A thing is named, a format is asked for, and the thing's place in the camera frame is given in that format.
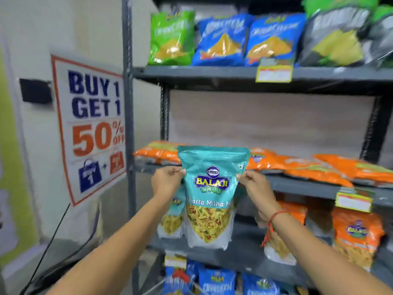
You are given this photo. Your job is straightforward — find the small teal snack packet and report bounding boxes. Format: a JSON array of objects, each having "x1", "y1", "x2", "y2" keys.
[{"x1": 157, "y1": 184, "x2": 187, "y2": 239}]

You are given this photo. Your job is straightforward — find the person's left forearm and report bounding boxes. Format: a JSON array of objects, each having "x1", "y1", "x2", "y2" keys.
[{"x1": 46, "y1": 193, "x2": 174, "y2": 295}]

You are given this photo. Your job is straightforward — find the orange snack packet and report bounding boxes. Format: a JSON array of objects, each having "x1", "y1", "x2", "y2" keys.
[
  {"x1": 331, "y1": 207, "x2": 385, "y2": 272},
  {"x1": 284, "y1": 156, "x2": 354, "y2": 188},
  {"x1": 264, "y1": 201, "x2": 308, "y2": 266},
  {"x1": 246, "y1": 147, "x2": 288, "y2": 172},
  {"x1": 313, "y1": 154, "x2": 393, "y2": 185},
  {"x1": 133, "y1": 141, "x2": 185, "y2": 166}
]

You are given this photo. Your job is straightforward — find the red thread bracelet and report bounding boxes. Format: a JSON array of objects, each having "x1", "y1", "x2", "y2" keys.
[{"x1": 261, "y1": 210, "x2": 291, "y2": 248}]

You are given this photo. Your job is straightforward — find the blue snack packet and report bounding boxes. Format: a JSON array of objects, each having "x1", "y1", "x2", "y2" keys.
[
  {"x1": 242, "y1": 273, "x2": 280, "y2": 295},
  {"x1": 199, "y1": 267, "x2": 236, "y2": 295},
  {"x1": 162, "y1": 259, "x2": 203, "y2": 295},
  {"x1": 192, "y1": 13, "x2": 255, "y2": 67},
  {"x1": 244, "y1": 12, "x2": 306, "y2": 67}
]

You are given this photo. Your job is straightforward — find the grey metal shelf rack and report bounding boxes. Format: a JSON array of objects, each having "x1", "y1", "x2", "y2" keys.
[{"x1": 122, "y1": 0, "x2": 393, "y2": 295}]

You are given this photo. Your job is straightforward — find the person's right forearm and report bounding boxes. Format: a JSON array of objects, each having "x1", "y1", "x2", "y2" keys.
[{"x1": 259, "y1": 209, "x2": 393, "y2": 295}]

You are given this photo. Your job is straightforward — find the black wall box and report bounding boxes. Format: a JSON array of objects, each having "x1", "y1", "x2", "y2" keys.
[{"x1": 19, "y1": 78, "x2": 53, "y2": 104}]

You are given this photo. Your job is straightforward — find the white promotional offer sign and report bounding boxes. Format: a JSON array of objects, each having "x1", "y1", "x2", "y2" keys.
[{"x1": 50, "y1": 54, "x2": 127, "y2": 207}]

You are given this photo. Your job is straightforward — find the large teal snack packet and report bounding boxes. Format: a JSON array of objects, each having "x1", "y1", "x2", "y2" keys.
[{"x1": 177, "y1": 145, "x2": 251, "y2": 250}]

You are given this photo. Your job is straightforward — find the yellow price label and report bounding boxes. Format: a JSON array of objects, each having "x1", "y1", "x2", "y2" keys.
[
  {"x1": 255, "y1": 65, "x2": 294, "y2": 83},
  {"x1": 164, "y1": 254, "x2": 187, "y2": 269},
  {"x1": 335, "y1": 192, "x2": 374, "y2": 213}
]

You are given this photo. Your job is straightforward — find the grey and green snack packet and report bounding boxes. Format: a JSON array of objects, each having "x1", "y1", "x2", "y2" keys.
[
  {"x1": 297, "y1": 0, "x2": 380, "y2": 67},
  {"x1": 365, "y1": 5, "x2": 393, "y2": 68}
]

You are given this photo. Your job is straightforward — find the person's left hand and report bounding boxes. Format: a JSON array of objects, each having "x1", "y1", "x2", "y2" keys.
[{"x1": 151, "y1": 166, "x2": 187, "y2": 200}]

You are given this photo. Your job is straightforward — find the black cable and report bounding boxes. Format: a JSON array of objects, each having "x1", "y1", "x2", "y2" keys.
[{"x1": 20, "y1": 203, "x2": 71, "y2": 295}]

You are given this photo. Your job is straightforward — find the person's right hand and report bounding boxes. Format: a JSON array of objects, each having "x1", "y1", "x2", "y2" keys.
[{"x1": 236, "y1": 171, "x2": 282, "y2": 223}]

